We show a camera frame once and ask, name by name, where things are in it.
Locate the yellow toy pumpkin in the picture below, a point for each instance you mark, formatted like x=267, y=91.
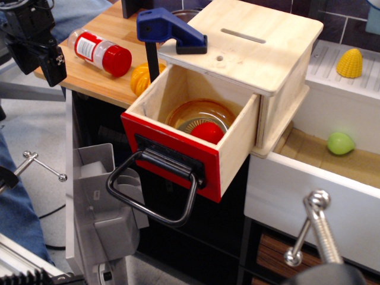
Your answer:
x=140, y=79

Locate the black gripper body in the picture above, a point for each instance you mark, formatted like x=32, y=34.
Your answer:
x=25, y=52

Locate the silver clamp screw left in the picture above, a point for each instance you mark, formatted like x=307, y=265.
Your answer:
x=11, y=178

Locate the blue bar clamp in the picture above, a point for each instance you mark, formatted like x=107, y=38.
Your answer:
x=158, y=26

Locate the green toy pear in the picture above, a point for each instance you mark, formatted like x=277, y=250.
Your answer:
x=340, y=143

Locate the yellow toy corn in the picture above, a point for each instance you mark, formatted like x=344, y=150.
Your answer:
x=350, y=64

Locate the silver clamp screw right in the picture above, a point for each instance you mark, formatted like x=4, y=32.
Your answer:
x=315, y=205

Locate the light wooden box housing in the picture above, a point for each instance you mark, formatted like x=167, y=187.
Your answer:
x=264, y=50

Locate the metal pot rim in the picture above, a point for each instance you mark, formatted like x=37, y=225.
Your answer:
x=186, y=15

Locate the amber glass bowl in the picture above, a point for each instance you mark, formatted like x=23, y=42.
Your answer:
x=191, y=114

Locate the silver clamp screw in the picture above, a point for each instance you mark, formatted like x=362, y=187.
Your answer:
x=11, y=178
x=315, y=205

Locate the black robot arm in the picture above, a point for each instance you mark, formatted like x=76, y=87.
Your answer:
x=28, y=19

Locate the blue jeans leg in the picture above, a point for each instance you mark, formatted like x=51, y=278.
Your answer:
x=20, y=223

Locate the red toy ball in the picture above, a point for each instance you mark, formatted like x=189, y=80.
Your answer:
x=208, y=131

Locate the grey metal bracket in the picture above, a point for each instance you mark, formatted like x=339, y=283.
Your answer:
x=101, y=231

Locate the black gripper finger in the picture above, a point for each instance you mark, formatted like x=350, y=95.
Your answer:
x=52, y=63

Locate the red capped spice jar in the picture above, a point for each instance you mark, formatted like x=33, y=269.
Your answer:
x=100, y=52

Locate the white toy sink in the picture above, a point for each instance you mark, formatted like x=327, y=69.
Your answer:
x=302, y=163

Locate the aluminium rail profile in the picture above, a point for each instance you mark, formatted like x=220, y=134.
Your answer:
x=20, y=266

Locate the wooden drawer with red front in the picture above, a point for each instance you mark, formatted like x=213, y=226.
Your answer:
x=203, y=168

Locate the dark block on table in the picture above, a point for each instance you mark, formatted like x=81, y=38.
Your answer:
x=130, y=7

